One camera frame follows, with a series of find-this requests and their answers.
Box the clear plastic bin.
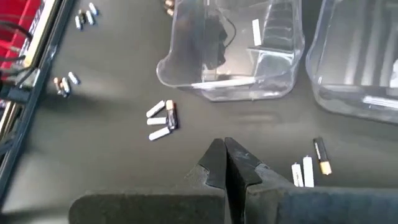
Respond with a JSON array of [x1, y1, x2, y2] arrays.
[[305, 0, 398, 125], [156, 0, 306, 103]]

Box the batteries near left frame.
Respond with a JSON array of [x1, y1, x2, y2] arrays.
[[61, 77, 71, 96]]

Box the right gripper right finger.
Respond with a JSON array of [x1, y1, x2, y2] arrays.
[[225, 136, 398, 224]]

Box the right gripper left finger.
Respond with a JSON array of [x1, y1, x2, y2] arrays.
[[68, 138, 231, 224]]

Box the red and black toolbox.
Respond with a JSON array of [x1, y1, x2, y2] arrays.
[[0, 0, 44, 74]]

